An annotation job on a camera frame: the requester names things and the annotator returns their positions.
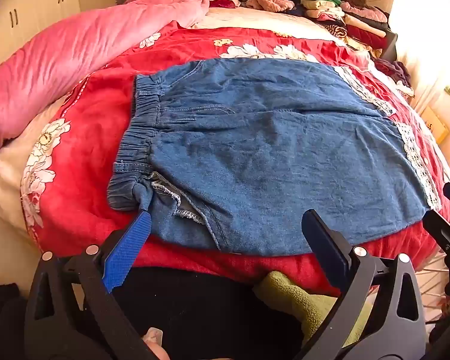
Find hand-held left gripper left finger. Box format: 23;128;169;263
24;211;152;360

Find blue denim pants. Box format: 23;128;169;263
107;58;443;257

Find cream wardrobe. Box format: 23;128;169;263
0;0;79;68

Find pile of folded clothes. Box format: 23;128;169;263
298;0;398;51

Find pink quilt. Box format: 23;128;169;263
0;0;212;158

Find dark purple cloth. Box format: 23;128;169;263
373;58;415;96

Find pink fluffy garment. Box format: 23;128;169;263
245;0;295;12

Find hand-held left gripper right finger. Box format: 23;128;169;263
296;209;427;360

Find yellow cardboard box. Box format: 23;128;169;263
421;106;450;144

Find person's black trousers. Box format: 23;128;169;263
0;266;308;360

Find red floral blanket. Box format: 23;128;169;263
0;5;450;297

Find white wire rack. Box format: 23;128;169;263
412;262;450;325

